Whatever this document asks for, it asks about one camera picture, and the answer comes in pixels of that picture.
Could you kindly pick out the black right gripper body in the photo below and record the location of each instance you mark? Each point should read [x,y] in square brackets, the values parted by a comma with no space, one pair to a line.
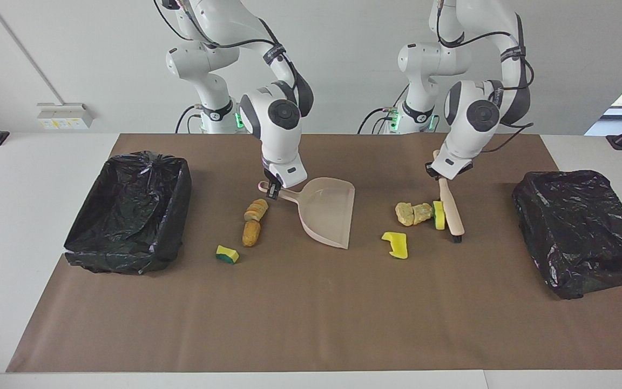
[268,178]

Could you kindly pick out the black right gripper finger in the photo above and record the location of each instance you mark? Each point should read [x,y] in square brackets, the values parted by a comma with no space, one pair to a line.
[274,192]

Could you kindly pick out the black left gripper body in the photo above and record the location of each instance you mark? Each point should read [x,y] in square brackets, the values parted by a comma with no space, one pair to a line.
[432,170]

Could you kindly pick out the sliced toy bread loaf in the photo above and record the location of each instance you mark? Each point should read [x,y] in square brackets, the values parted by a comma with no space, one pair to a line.
[256,209]

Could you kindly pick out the beige chunk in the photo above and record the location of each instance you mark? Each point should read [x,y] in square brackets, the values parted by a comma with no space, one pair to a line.
[404,214]
[423,213]

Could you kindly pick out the beige hand brush black bristles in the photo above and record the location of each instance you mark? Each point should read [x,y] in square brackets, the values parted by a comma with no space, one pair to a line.
[451,210]

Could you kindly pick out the brown oval toy bread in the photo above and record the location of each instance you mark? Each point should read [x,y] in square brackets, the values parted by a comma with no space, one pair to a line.
[251,233]

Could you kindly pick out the beige plastic dustpan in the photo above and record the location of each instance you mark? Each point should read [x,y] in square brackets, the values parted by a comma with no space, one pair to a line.
[327,216]

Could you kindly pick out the yellow sponge with green pad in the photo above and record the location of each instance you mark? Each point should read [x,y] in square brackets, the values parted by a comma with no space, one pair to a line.
[227,254]

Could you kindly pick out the notched yellow sponge piece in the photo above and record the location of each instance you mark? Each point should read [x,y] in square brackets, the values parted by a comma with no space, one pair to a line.
[396,244]

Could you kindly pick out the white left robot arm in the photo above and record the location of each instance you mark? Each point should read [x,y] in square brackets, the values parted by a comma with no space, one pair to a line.
[478,116]

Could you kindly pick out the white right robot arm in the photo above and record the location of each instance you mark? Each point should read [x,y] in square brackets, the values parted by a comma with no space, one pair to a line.
[281,116]

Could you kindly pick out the bin lined with black bag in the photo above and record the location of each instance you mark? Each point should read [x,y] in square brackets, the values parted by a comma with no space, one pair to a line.
[127,216]
[575,232]

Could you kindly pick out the brown paper table mat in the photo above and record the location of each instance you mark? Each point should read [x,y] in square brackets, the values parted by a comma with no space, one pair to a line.
[451,324]

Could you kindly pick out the white wall socket box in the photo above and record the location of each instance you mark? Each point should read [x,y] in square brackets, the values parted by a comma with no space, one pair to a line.
[65,116]

